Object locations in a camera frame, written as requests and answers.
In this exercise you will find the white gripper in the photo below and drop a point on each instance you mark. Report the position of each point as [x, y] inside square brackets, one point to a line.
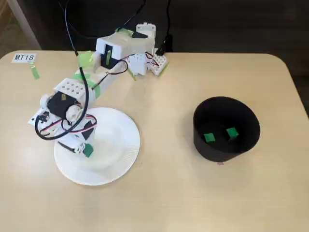
[72, 148]

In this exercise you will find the green cube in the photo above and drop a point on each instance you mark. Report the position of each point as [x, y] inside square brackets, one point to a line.
[88, 151]
[209, 137]
[231, 133]

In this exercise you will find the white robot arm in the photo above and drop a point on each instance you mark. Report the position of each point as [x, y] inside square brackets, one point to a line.
[120, 46]

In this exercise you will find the black round pot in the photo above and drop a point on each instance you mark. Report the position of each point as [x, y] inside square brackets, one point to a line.
[217, 152]

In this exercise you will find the white paper plate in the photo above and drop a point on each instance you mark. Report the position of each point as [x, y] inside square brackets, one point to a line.
[113, 149]

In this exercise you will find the green tape strip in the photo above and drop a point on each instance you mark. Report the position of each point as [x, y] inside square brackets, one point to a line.
[35, 72]
[84, 59]
[123, 31]
[95, 89]
[133, 76]

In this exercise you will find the white MT18 label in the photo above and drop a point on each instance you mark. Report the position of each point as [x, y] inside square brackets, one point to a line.
[23, 58]

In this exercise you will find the small pink tape piece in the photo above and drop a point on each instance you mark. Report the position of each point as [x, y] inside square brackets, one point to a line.
[220, 163]

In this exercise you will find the white wrist camera board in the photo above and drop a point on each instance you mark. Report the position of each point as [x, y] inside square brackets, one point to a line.
[32, 120]

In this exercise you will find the white perforated bracket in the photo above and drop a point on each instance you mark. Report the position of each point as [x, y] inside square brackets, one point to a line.
[136, 64]
[159, 65]

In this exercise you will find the white metal frame leg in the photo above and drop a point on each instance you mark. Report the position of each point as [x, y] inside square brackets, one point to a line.
[23, 24]

